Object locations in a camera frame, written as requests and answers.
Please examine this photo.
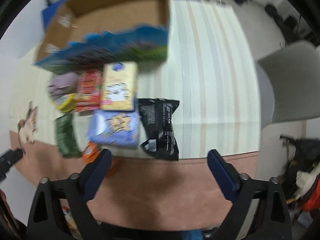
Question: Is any red candy packet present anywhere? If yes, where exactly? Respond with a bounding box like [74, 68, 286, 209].
[75, 69, 103, 112]

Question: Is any yellow tissue pack white bear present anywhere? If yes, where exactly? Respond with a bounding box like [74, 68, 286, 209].
[100, 61, 138, 111]

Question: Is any grey office chair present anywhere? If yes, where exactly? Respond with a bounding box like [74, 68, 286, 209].
[255, 41, 319, 128]

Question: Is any blue tissue pack brown bear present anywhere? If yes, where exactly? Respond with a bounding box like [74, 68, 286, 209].
[87, 109, 140, 148]

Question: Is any open cardboard box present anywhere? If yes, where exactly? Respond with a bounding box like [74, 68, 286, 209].
[35, 0, 170, 74]

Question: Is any purple cloth silver dish sponge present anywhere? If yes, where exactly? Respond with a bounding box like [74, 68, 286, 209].
[47, 72, 79, 113]

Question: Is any green snack bag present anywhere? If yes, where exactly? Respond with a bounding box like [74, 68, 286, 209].
[55, 112, 81, 159]

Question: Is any orange snack bag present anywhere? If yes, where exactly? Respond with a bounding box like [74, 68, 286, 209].
[82, 141, 121, 178]

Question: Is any black snack bag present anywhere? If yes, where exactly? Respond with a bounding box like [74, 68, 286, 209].
[138, 99, 180, 161]

